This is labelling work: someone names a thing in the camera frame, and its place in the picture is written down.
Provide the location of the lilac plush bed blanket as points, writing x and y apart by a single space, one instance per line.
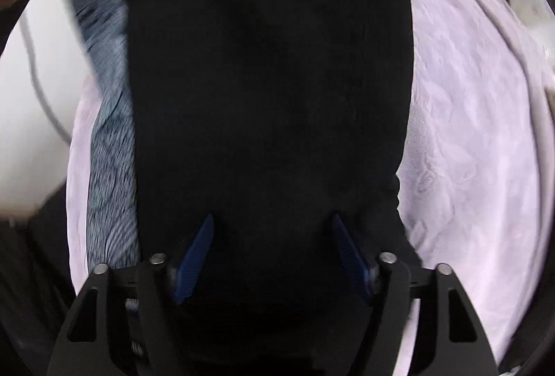
477 176

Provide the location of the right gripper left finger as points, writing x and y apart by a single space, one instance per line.
126 321

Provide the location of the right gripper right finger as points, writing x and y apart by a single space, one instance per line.
450 339

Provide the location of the black fleece pants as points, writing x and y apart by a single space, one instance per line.
272 117

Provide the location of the blue patterned cloth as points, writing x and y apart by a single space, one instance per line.
101 206

